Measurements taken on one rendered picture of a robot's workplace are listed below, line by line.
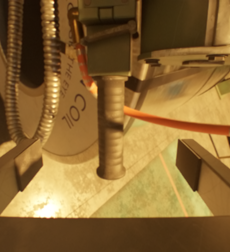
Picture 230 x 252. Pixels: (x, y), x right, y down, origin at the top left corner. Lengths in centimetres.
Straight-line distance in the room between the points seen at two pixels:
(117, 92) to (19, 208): 131
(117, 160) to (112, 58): 12
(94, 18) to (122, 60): 5
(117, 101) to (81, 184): 144
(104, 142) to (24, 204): 127
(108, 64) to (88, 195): 151
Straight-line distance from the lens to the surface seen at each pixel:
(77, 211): 162
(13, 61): 32
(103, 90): 21
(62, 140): 76
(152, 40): 19
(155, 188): 225
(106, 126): 22
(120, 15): 20
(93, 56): 22
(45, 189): 150
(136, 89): 41
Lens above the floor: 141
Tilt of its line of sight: 47 degrees down
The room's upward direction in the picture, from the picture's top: 69 degrees clockwise
